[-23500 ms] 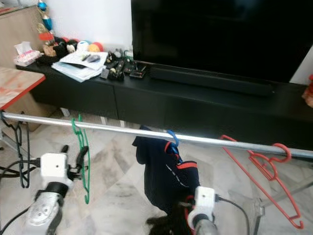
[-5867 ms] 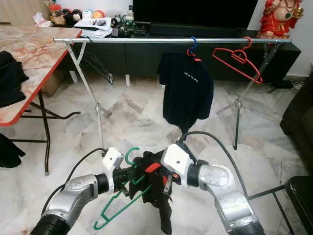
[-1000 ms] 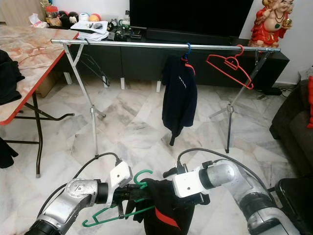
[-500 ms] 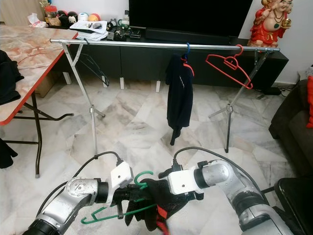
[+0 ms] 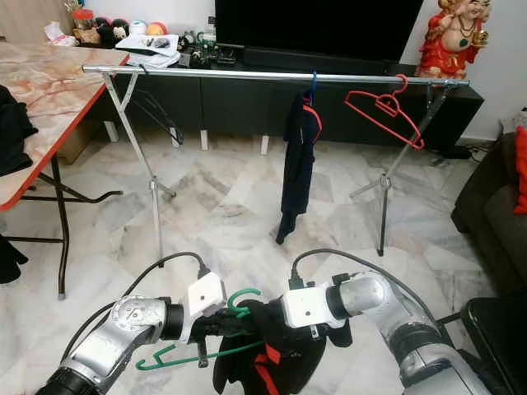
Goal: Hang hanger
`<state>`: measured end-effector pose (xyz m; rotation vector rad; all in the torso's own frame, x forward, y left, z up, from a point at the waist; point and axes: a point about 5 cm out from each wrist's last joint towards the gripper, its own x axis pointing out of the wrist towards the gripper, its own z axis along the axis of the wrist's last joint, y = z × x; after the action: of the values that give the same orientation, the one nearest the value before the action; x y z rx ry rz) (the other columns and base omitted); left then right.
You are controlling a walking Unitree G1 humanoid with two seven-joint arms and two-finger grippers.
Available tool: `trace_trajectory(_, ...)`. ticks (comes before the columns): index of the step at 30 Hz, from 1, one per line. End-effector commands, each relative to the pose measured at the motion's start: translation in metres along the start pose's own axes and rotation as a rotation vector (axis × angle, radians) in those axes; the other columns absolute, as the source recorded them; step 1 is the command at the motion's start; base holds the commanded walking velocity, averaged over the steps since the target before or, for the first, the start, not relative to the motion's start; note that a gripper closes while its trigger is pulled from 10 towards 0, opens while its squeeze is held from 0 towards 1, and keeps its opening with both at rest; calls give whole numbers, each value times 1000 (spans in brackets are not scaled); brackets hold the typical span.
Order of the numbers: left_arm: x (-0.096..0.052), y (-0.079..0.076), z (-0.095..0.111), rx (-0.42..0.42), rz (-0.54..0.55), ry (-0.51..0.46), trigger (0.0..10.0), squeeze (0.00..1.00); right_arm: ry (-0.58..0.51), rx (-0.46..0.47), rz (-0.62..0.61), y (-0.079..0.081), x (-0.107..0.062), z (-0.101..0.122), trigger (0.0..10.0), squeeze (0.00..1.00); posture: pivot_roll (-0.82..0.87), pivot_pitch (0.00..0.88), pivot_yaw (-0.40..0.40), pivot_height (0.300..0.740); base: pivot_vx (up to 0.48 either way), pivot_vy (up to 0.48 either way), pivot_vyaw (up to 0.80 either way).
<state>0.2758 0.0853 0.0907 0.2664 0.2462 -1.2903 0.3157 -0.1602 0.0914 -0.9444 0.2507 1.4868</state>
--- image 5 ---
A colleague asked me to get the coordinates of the stack of white papers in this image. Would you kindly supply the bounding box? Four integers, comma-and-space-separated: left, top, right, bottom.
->
114, 35, 182, 69

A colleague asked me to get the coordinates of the red cushion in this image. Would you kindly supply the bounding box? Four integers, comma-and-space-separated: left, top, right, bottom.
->
514, 125, 527, 216

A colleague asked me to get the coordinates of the marble top folding table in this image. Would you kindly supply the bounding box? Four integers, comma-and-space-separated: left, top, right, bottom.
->
0, 41, 130, 299

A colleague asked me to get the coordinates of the green plastic hanger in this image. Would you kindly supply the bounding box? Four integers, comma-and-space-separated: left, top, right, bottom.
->
132, 288, 263, 373

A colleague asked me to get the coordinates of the silver metal clothes rack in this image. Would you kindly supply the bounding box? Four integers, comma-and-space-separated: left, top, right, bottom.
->
82, 64, 471, 256

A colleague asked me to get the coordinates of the black garment with red trim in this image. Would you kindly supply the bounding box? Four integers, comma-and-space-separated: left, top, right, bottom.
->
212, 298, 355, 395

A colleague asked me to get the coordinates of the black wire hanger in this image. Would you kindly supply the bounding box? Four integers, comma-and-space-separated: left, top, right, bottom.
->
132, 67, 186, 147

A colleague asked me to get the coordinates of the red lidded jar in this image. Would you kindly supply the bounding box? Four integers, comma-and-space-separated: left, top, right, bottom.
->
72, 8, 100, 44

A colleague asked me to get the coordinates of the black television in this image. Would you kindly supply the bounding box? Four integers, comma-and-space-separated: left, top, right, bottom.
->
214, 0, 425, 52

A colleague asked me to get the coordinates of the red laughing Buddha figurine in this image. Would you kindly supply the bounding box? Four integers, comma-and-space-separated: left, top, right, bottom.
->
416, 0, 495, 79

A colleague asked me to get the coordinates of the black TV cabinet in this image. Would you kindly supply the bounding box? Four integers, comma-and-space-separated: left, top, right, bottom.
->
86, 39, 485, 153

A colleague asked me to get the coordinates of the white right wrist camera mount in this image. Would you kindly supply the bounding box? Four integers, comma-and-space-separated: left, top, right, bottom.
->
281, 282, 340, 330

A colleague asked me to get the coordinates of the green and white container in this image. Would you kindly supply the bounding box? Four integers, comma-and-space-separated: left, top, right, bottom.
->
203, 16, 218, 50

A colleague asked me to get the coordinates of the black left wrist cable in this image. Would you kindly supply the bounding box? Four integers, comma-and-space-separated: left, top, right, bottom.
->
62, 251, 209, 367

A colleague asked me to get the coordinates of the white tissue pack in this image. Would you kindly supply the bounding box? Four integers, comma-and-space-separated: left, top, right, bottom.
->
45, 21, 75, 47

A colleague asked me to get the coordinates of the navy shirt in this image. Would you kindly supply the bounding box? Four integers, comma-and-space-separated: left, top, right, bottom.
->
276, 91, 323, 245

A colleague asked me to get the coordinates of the black soundbar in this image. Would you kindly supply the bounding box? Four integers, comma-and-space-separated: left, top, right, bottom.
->
240, 47, 394, 73

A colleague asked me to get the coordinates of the blue plastic hanger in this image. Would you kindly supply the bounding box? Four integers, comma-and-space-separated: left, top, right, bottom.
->
307, 72, 320, 106

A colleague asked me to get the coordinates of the dark brown fabric sofa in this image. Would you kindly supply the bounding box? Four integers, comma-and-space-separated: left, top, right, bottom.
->
450, 123, 527, 293

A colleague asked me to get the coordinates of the red plastic hanger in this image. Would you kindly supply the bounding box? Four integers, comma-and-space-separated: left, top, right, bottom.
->
343, 74, 427, 151

